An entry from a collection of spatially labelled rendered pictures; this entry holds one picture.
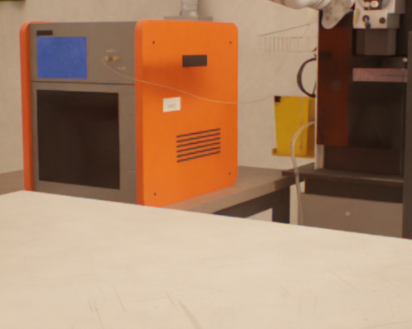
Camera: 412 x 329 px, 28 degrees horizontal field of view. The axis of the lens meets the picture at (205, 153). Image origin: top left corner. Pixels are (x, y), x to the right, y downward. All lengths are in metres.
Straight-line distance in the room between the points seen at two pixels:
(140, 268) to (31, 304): 0.12
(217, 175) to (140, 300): 1.49
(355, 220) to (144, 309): 1.61
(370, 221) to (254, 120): 1.56
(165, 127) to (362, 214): 0.59
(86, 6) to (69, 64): 2.22
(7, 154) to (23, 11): 0.78
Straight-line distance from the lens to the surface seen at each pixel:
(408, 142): 1.20
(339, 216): 2.17
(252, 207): 2.21
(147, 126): 1.80
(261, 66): 3.59
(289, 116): 2.29
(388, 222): 2.13
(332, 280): 0.65
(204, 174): 2.02
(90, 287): 0.63
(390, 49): 2.10
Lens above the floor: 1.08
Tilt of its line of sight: 8 degrees down
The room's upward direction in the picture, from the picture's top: straight up
